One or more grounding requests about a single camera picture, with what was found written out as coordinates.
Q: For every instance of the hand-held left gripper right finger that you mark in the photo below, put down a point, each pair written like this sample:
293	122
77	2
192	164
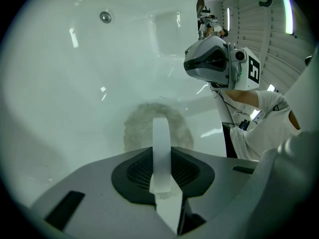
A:
219	183

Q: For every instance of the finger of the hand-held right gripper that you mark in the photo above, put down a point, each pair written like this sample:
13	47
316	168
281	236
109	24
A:
209	75
209	42

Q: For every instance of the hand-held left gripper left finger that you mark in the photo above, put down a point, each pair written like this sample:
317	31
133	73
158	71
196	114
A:
99	195

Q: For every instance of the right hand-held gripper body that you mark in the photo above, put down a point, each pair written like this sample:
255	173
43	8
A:
246	78

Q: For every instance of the white bathtub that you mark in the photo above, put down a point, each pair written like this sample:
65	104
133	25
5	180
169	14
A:
62	83

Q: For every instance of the person's right forearm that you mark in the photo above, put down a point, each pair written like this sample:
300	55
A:
243	97

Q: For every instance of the chrome bathtub drain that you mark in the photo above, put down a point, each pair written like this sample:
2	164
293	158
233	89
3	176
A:
105	17

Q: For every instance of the ceiling strip light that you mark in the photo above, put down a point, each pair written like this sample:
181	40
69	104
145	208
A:
228	19
287	11

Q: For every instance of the person's black trousers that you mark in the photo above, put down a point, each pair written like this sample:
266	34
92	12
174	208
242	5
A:
229	143

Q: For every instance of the small black clip-on device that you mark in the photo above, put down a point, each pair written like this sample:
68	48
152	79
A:
245	124

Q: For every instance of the person's white shirt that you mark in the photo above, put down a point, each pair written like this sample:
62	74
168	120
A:
261	138

